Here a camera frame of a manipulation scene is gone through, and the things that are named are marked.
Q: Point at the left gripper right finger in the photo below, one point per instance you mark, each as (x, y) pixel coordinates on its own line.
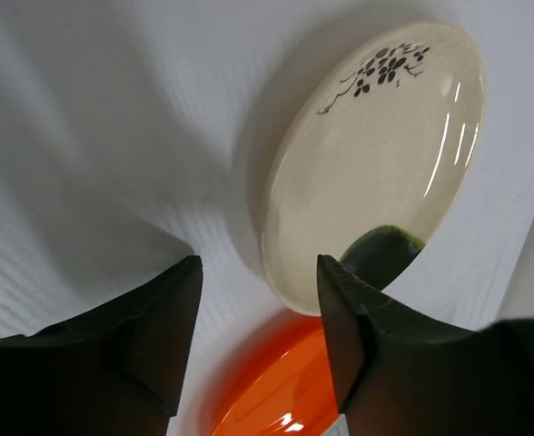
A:
(396, 371)

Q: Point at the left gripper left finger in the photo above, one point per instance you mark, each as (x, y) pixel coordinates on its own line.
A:
(115, 370)

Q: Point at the orange plastic plate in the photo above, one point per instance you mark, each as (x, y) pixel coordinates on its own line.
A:
(279, 383)

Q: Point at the cream plate with green spot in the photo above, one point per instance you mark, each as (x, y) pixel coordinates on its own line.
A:
(385, 139)

